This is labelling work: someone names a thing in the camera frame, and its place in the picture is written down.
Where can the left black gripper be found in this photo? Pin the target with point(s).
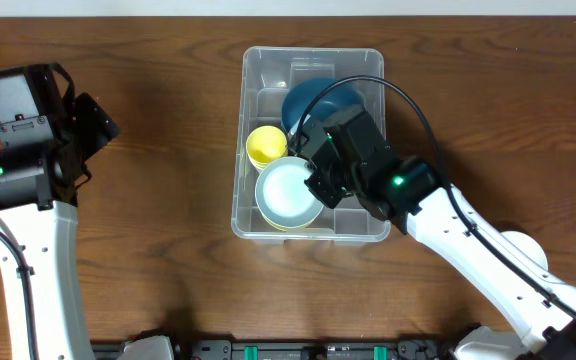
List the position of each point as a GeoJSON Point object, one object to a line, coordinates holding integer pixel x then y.
{"type": "Point", "coordinates": [98, 122]}

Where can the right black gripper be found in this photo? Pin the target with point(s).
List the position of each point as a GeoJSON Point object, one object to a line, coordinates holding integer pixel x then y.
{"type": "Point", "coordinates": [321, 184]}

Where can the grey blue small bowl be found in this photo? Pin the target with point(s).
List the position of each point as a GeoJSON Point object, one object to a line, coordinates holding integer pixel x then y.
{"type": "Point", "coordinates": [280, 189]}

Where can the yellow cup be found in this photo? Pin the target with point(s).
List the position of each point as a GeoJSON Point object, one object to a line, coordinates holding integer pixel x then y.
{"type": "Point", "coordinates": [258, 166]}
{"type": "Point", "coordinates": [266, 144]}

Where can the yellow small bowl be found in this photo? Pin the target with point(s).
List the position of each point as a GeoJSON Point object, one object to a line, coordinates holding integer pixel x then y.
{"type": "Point", "coordinates": [288, 223]}

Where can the dark blue bowl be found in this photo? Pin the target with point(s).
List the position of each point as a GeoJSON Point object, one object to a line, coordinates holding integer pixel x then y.
{"type": "Point", "coordinates": [298, 99]}

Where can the white small bowl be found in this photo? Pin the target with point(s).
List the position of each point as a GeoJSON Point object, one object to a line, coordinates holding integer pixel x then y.
{"type": "Point", "coordinates": [528, 246]}

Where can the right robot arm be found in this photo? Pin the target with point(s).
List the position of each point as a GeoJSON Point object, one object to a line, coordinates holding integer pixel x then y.
{"type": "Point", "coordinates": [348, 156]}

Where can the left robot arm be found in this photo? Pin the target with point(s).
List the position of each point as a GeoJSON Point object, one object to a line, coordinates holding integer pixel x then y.
{"type": "Point", "coordinates": [38, 266]}

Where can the clear plastic storage bin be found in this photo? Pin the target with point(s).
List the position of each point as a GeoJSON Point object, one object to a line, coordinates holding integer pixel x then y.
{"type": "Point", "coordinates": [268, 74]}

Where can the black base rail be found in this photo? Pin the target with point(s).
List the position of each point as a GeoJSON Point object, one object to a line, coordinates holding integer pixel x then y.
{"type": "Point", "coordinates": [411, 349]}

